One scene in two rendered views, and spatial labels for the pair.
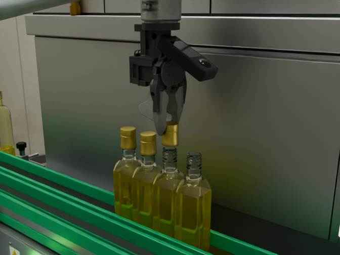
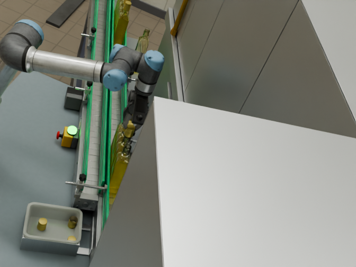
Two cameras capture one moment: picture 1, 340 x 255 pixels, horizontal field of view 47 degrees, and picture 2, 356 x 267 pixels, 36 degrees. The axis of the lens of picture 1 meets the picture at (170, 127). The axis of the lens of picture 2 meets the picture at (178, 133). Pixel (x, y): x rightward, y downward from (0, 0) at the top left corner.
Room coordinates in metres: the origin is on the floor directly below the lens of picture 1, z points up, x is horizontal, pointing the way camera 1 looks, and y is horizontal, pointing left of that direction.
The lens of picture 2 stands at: (-0.55, -1.05, 2.64)
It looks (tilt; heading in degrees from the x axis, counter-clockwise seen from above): 40 degrees down; 33
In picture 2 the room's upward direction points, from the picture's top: 24 degrees clockwise
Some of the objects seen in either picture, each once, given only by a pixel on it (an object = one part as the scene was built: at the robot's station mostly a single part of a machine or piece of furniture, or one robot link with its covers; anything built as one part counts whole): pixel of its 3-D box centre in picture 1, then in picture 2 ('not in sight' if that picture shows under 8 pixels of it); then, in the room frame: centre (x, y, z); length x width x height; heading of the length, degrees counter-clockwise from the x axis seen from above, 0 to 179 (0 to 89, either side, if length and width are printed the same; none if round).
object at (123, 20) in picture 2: not in sight; (122, 24); (1.36, 0.81, 1.02); 0.06 x 0.06 x 0.28; 53
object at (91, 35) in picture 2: not in sight; (87, 37); (1.17, 0.84, 0.94); 0.07 x 0.04 x 0.13; 143
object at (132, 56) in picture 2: not in sight; (124, 59); (0.68, 0.09, 1.48); 0.11 x 0.11 x 0.08; 38
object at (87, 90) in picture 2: not in sight; (82, 91); (0.89, 0.48, 0.94); 0.07 x 0.04 x 0.13; 143
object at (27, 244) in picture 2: not in sight; (58, 230); (0.44, -0.08, 0.79); 0.27 x 0.17 x 0.08; 143
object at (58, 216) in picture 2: not in sight; (52, 228); (0.42, -0.06, 0.80); 0.22 x 0.17 x 0.09; 143
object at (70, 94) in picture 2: not in sight; (73, 98); (0.94, 0.58, 0.79); 0.08 x 0.08 x 0.08; 53
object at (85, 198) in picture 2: not in sight; (85, 202); (0.58, -0.04, 0.85); 0.09 x 0.04 x 0.07; 143
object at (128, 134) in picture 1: (128, 137); not in sight; (0.82, 0.09, 1.14); 0.04 x 0.04 x 0.04
